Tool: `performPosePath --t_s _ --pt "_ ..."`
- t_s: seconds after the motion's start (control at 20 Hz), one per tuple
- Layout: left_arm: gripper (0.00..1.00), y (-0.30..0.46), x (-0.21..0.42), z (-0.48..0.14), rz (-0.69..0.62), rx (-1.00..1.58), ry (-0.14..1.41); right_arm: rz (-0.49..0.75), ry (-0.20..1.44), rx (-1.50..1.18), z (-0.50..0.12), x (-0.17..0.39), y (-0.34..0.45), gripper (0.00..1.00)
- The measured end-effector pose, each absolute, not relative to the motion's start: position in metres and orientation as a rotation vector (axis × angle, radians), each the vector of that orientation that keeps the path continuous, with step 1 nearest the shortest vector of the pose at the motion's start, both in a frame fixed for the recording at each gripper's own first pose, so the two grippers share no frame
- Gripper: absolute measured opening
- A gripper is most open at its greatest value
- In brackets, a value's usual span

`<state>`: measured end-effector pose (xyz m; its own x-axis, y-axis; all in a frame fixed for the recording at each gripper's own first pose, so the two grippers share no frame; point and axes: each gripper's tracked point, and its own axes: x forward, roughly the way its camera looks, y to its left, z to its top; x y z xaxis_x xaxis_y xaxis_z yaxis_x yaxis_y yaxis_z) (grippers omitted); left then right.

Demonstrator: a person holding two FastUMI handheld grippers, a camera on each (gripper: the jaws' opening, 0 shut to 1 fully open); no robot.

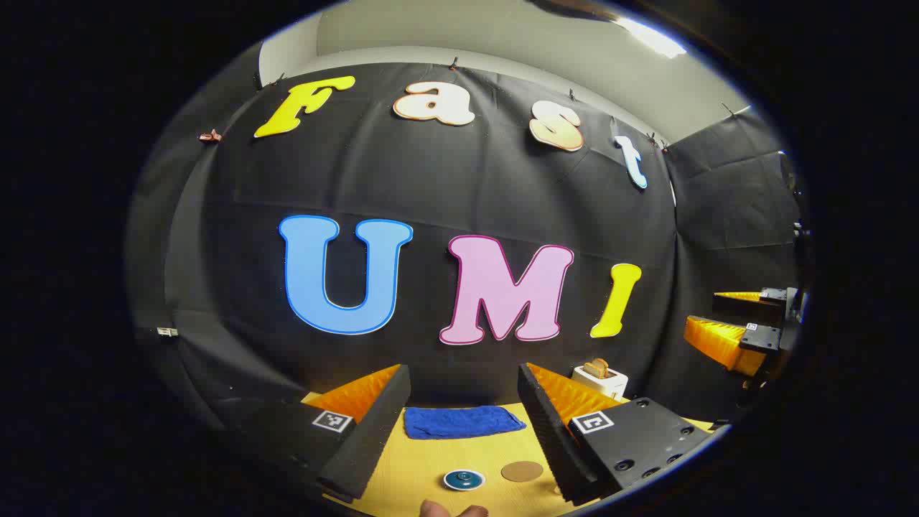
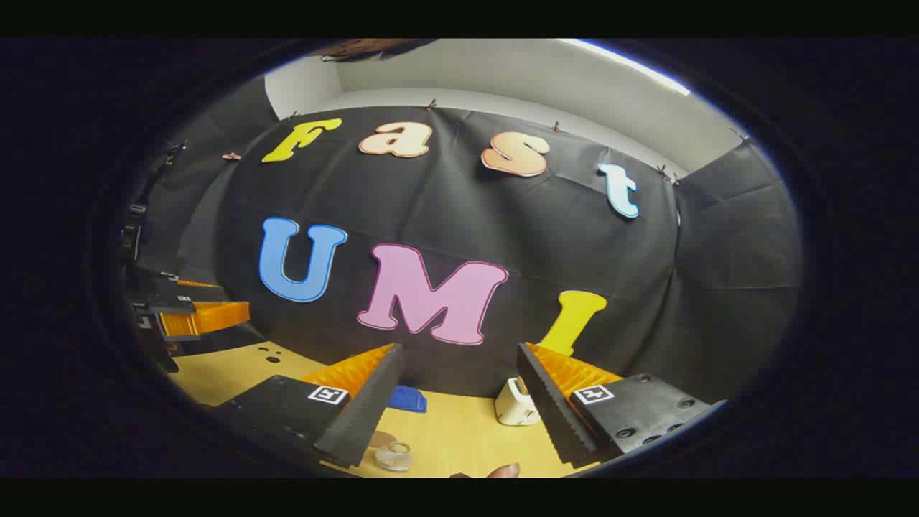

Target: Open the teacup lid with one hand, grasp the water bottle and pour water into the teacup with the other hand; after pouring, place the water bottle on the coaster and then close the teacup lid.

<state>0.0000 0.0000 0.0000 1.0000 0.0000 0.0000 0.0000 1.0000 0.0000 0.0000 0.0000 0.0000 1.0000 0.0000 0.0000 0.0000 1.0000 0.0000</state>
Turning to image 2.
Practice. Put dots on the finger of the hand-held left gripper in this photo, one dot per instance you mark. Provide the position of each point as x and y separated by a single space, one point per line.
169 294
208 317

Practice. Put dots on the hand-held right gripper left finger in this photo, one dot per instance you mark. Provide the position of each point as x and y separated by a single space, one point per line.
366 409

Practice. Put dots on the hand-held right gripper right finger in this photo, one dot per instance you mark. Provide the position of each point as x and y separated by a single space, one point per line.
553 409

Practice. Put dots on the round brown coaster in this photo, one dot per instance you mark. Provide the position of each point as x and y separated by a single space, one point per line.
380 438

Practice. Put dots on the clear plastic water bottle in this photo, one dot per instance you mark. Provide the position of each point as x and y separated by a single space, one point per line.
391 461

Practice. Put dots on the blue towel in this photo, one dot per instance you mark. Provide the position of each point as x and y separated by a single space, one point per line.
408 399

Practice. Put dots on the black backdrop cloth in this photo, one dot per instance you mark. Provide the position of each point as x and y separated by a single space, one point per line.
431 208

